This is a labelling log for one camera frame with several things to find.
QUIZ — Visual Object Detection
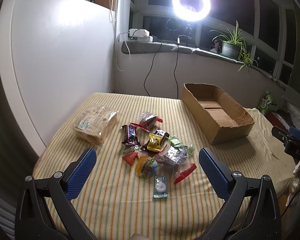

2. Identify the clear bag of crackers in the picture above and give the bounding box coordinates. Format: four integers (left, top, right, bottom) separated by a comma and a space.
74, 104, 118, 146

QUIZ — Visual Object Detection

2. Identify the teal packet white candy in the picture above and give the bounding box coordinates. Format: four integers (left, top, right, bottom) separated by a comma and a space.
153, 176, 168, 199

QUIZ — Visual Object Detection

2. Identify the green snack bag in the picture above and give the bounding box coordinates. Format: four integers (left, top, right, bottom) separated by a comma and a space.
257, 91, 276, 116

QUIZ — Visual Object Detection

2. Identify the red box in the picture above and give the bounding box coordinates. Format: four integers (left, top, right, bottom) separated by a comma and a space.
266, 112, 290, 132

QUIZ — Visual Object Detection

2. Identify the brown cardboard box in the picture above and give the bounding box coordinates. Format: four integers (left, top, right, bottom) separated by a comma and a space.
181, 83, 255, 145

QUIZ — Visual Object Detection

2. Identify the orange salted egg packet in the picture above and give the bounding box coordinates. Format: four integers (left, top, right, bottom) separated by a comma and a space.
122, 145, 148, 166

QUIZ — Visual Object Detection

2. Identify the dark chocolate bar blue label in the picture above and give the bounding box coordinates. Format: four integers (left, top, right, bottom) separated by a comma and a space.
142, 129, 170, 151

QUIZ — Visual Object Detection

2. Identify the small pink figurine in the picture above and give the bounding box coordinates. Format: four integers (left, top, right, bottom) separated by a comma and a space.
210, 39, 223, 54

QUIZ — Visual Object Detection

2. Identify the large dark cake red-edged wrapper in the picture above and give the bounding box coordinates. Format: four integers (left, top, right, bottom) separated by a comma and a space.
154, 145, 197, 185

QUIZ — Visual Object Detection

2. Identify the white cable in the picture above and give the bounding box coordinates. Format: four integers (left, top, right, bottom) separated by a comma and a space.
109, 0, 132, 72

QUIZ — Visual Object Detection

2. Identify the ring light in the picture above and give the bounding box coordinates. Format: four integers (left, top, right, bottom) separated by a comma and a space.
172, 0, 211, 22

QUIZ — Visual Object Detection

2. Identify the yellow snack packet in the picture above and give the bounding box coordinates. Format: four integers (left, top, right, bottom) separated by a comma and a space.
147, 134, 162, 153

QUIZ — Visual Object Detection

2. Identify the black cable left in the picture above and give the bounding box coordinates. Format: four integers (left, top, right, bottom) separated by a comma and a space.
143, 42, 163, 97

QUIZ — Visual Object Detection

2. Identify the potted spider plant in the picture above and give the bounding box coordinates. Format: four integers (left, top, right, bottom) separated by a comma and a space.
210, 21, 256, 72

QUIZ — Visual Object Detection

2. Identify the green square candy packet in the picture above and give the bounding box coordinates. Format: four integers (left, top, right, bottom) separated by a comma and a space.
168, 135, 183, 148

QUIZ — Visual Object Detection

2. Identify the white lace cloth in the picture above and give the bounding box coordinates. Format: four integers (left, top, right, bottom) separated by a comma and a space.
287, 102, 300, 130

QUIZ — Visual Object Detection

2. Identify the dark cake clear wrapper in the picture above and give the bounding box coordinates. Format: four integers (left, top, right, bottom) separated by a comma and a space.
130, 112, 163, 132

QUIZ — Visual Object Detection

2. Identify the round yellow snack pack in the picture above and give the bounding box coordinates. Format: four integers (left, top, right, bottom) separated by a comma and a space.
135, 156, 159, 179

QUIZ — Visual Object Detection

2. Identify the black cable right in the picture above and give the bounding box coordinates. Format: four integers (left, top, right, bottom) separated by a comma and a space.
173, 35, 191, 100

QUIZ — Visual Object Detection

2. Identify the black cable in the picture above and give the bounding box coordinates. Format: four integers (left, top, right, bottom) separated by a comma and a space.
143, 42, 163, 97
173, 35, 191, 100

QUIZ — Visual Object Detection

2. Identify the white power adapter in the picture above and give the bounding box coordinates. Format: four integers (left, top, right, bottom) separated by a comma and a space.
128, 28, 153, 42

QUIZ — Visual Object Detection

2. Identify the Snickers bar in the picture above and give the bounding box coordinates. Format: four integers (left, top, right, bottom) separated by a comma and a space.
122, 124, 140, 146

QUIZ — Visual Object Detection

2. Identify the striped yellow table cloth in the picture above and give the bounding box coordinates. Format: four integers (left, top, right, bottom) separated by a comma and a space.
33, 93, 295, 239

